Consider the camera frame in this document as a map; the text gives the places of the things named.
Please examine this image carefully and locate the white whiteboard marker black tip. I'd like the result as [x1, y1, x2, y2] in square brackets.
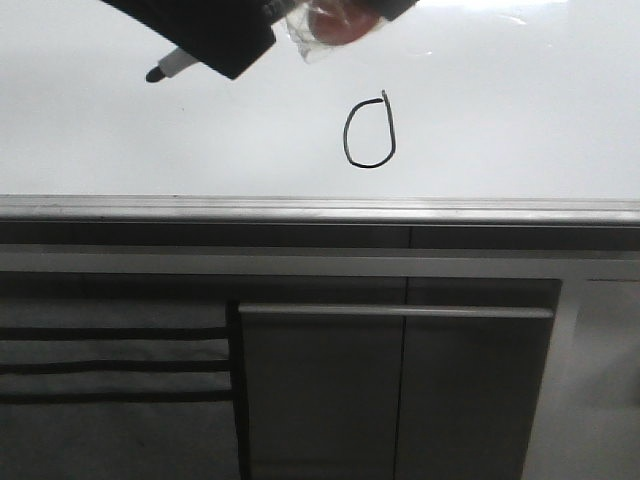
[145, 48, 199, 84]

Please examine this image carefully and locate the red magnet in clear tape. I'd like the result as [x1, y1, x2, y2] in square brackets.
[284, 1, 387, 63]

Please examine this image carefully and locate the grey drawer unit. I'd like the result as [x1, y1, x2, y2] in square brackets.
[1, 274, 250, 479]

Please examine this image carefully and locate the large white whiteboard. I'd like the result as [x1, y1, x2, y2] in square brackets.
[1, 1, 639, 225]

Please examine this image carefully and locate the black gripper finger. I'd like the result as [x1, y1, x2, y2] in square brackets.
[363, 0, 418, 21]
[107, 0, 276, 80]

